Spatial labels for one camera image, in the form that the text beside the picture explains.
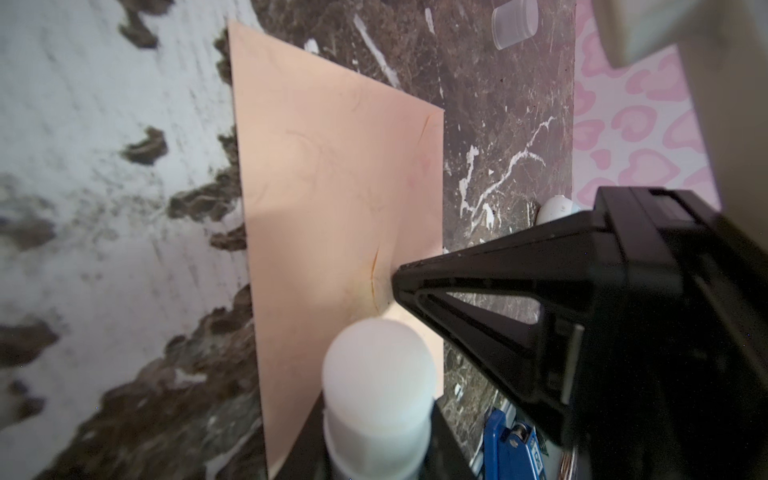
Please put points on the white alarm clock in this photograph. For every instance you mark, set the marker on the white alarm clock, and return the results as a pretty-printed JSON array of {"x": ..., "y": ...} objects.
[{"x": 555, "y": 208}]

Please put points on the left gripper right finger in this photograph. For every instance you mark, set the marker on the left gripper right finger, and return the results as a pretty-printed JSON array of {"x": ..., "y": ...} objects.
[{"x": 444, "y": 459}]

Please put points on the blue tool on rail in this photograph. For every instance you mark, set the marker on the blue tool on rail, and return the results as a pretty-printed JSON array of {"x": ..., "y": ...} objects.
[{"x": 511, "y": 453}]

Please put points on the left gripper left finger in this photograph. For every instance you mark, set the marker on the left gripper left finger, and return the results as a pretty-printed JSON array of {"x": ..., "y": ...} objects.
[{"x": 308, "y": 458}]

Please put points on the white glue stick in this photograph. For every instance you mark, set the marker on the white glue stick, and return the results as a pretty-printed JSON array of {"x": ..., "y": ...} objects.
[{"x": 378, "y": 385}]

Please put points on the clear glue stick cap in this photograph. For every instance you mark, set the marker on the clear glue stick cap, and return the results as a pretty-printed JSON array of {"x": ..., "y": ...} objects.
[{"x": 514, "y": 22}]

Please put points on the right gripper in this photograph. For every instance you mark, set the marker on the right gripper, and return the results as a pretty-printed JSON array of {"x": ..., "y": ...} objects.
[{"x": 686, "y": 396}]

